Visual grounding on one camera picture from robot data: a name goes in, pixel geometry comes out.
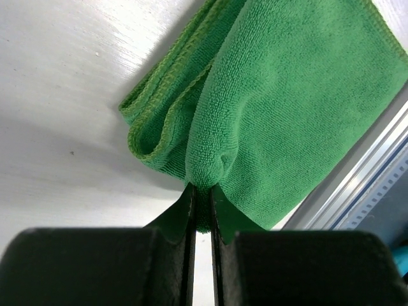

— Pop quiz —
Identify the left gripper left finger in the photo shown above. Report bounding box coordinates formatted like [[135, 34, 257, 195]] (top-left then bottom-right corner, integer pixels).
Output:
[[1, 185, 195, 305]]

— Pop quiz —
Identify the green towel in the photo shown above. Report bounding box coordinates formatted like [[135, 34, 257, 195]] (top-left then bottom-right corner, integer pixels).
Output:
[[119, 1, 407, 233]]

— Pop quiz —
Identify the aluminium rail frame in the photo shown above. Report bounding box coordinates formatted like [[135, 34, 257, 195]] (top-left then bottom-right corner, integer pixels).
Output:
[[283, 98, 407, 230]]

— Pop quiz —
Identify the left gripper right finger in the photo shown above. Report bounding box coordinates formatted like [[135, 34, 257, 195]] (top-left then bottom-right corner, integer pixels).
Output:
[[210, 186, 407, 305]]

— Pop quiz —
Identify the white slotted cable duct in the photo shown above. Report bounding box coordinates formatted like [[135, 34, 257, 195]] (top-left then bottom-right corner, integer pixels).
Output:
[[337, 151, 407, 230]]

